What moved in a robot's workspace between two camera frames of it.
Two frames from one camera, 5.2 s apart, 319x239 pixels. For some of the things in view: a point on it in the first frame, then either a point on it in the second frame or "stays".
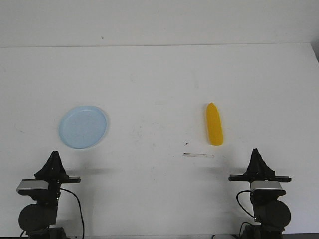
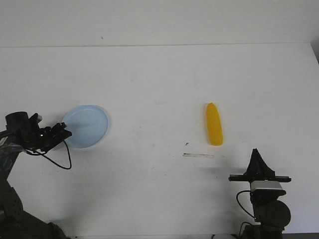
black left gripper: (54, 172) → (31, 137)
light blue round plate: (83, 127) stays
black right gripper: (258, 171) stays
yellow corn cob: (214, 125) stays
